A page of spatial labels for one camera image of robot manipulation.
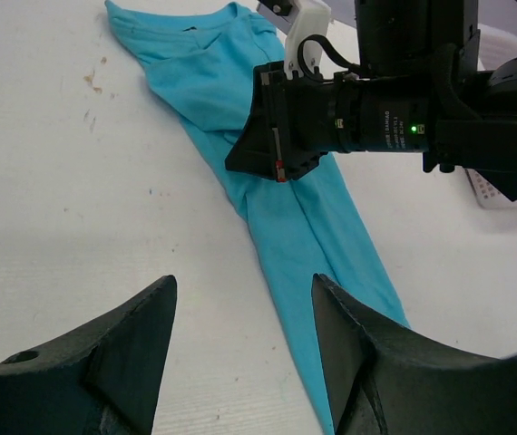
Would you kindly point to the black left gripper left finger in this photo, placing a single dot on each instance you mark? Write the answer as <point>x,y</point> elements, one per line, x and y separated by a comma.
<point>103,377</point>

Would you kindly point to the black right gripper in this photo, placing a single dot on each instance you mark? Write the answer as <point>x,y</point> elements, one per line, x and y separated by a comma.
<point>299,120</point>

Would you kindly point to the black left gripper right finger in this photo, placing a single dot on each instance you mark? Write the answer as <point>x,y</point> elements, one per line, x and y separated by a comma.
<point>384,378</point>

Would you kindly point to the turquoise t shirt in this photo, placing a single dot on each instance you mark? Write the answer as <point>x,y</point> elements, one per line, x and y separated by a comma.
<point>202,66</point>

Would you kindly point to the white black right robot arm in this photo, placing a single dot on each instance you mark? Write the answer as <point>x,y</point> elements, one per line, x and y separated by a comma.
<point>472,113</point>

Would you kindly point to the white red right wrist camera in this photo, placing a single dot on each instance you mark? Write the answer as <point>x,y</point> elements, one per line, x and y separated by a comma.
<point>298,20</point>

